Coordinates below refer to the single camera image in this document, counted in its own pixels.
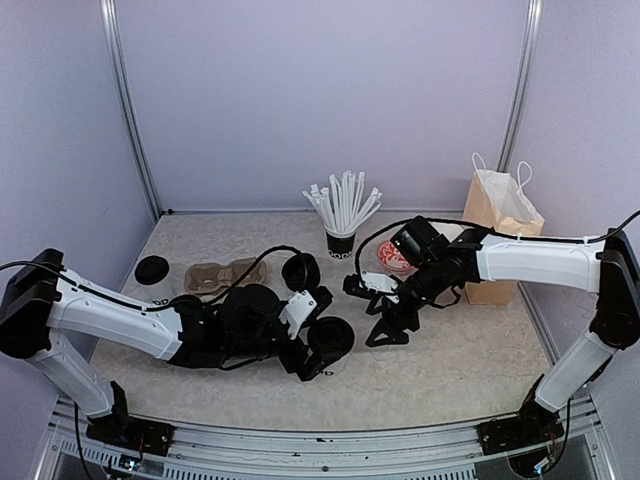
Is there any aluminium post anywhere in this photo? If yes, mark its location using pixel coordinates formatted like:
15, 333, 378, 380
497, 0, 544, 172
100, 0, 163, 222

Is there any right aluminium post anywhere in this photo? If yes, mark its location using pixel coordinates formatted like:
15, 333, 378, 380
497, 0, 544, 172

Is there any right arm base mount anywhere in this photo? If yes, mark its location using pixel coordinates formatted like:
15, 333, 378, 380
477, 410, 565, 455

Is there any left aluminium post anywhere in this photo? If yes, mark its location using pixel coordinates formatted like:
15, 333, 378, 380
100, 0, 163, 222

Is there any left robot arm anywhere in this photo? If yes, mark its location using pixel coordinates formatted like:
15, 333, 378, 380
1, 249, 355, 445

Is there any brown paper bag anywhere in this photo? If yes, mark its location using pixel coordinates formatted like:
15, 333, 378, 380
462, 152, 546, 306

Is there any stack of white paper cups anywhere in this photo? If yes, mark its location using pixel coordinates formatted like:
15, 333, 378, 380
432, 222, 465, 242

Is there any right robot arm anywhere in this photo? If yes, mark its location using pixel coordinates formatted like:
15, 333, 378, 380
343, 216, 639, 444

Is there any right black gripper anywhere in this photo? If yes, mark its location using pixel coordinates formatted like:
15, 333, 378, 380
366, 258, 448, 346

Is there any aluminium front rail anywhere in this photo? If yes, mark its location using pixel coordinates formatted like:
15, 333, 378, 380
27, 397, 619, 479

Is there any red patterned bowl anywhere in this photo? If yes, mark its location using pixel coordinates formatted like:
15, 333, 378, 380
376, 240, 413, 273

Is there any bundle of wrapped white straws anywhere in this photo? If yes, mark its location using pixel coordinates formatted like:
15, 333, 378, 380
302, 170, 383, 238

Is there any cardboard cup carrier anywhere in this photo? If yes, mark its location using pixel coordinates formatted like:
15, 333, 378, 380
184, 257, 256, 296

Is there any stack of black lids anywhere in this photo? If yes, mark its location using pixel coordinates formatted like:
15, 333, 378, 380
281, 253, 321, 291

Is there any black cup holding straws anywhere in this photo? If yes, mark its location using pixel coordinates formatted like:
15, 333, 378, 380
325, 228, 357, 260

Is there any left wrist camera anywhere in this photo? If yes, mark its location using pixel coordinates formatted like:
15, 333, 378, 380
278, 286, 333, 340

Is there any white paper cup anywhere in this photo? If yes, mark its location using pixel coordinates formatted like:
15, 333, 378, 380
321, 354, 349, 377
144, 278, 174, 306

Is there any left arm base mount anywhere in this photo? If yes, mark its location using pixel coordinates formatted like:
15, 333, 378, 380
86, 414, 175, 457

